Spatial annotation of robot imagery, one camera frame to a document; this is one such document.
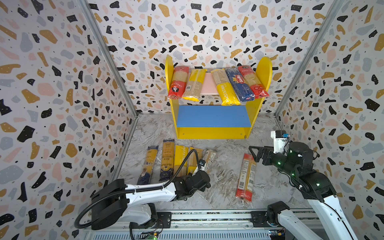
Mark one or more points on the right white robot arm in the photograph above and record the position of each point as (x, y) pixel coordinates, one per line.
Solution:
(318, 190)

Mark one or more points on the yellow Pastatime spaghetti bag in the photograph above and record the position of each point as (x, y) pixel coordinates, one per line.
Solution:
(180, 154)

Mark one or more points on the red spaghetti bag top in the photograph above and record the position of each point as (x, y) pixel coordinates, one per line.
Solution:
(253, 81)

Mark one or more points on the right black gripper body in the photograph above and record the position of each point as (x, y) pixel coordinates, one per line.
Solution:
(266, 154)

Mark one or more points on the clear white label spaghetti bag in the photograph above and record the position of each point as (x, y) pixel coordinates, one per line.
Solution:
(209, 158)

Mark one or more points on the red clear spaghetti bag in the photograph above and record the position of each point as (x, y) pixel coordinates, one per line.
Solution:
(246, 178)

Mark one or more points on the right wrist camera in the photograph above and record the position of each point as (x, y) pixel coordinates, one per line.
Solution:
(280, 139)

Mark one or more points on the plain yellow spaghetti bag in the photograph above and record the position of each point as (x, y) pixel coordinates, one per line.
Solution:
(194, 85)

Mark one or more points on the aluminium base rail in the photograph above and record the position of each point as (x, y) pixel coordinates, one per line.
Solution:
(214, 225)

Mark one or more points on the red spaghetti bag black label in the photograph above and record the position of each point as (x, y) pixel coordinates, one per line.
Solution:
(179, 81)

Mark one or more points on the orange blue spaghetti bag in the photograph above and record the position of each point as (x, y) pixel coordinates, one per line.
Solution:
(167, 163)

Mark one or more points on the blue Barilla spaghetti bag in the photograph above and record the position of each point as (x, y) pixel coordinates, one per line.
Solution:
(242, 89)

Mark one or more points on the dark blue spaghetti bag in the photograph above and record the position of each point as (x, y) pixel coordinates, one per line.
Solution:
(147, 169)

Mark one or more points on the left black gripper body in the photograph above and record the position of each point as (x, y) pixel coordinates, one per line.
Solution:
(204, 188)

